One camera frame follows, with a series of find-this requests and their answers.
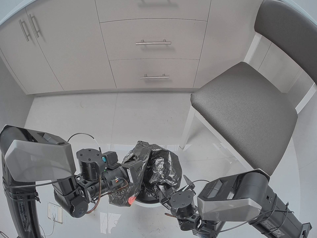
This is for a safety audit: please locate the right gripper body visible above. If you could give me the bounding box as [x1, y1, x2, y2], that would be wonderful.
[158, 186, 178, 208]

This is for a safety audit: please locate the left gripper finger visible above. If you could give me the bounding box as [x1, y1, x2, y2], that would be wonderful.
[123, 156, 149, 168]

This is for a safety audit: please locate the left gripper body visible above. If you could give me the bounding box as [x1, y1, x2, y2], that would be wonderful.
[100, 162, 142, 198]

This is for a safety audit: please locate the black plastic bag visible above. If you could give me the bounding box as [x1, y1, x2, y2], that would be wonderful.
[108, 140, 183, 207]

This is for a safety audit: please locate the white trash bin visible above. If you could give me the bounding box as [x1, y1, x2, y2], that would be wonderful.
[131, 193, 166, 208]

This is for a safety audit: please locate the grey chair with white legs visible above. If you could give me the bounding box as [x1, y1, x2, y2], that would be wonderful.
[181, 0, 317, 177]

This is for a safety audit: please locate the pale beige cabinet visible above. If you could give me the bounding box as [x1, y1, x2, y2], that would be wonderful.
[0, 0, 317, 97]

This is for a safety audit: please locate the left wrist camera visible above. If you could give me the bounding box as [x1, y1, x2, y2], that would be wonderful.
[102, 152, 118, 170]

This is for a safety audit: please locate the white cable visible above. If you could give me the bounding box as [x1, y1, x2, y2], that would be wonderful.
[39, 212, 58, 238]

